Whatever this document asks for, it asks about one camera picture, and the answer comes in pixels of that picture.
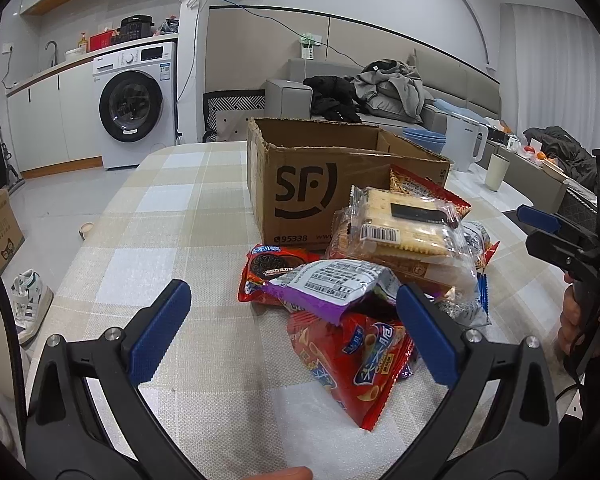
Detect orange bread pack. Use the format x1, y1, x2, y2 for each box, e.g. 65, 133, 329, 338
327, 209, 481, 296

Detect orange noodle snack bag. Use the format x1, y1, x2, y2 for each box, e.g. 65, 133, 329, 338
390, 165, 471, 219

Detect red chips bag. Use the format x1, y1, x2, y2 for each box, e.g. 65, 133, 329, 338
287, 311, 415, 431

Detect clear cracker pack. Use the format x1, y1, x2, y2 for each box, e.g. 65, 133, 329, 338
349, 186, 465, 257

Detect purple silver snack bag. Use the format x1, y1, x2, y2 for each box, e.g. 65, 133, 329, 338
263, 259, 401, 325

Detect blue oreo pack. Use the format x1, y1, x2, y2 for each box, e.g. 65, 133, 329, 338
237, 244, 321, 307

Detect grey purple snack bag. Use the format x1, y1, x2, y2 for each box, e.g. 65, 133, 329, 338
434, 220, 500, 328

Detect right hand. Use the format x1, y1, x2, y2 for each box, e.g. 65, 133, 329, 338
558, 273, 600, 356

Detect left hand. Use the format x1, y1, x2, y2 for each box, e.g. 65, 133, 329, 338
246, 466, 313, 480

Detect white cup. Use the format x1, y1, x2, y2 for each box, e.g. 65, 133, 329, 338
484, 153, 509, 192

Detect white electric kettle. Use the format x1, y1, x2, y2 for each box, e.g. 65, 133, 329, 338
441, 113, 489, 172

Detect blue stacked bowls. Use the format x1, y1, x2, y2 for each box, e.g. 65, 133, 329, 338
402, 127, 446, 154

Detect white sneaker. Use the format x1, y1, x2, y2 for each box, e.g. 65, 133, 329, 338
12, 269, 54, 346

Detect grey sofa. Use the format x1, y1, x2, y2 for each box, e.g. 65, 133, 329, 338
264, 47, 501, 132

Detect grey clothes pile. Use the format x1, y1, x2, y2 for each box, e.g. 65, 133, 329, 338
352, 60, 432, 124

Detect small floor cardboard box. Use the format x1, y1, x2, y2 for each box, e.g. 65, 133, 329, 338
0, 188, 24, 273

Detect black jacket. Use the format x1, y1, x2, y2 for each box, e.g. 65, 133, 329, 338
303, 76, 362, 124

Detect SF cardboard box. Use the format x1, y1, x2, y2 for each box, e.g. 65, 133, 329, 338
247, 117, 451, 249

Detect white power strip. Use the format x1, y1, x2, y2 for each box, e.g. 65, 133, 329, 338
299, 32, 323, 61

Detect patterned floor cushion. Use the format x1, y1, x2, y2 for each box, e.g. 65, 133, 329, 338
202, 89, 265, 142

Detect white washing machine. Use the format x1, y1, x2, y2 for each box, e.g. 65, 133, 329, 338
92, 41, 176, 170

